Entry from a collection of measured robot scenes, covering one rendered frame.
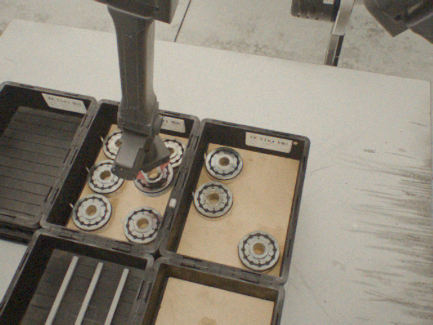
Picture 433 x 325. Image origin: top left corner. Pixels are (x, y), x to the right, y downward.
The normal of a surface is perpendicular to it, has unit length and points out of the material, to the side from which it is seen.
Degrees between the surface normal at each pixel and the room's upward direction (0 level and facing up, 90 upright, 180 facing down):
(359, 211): 0
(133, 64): 96
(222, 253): 0
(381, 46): 0
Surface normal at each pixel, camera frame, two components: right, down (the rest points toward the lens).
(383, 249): -0.03, -0.51
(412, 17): -0.76, -0.50
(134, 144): 0.17, -0.43
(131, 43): -0.25, 0.89
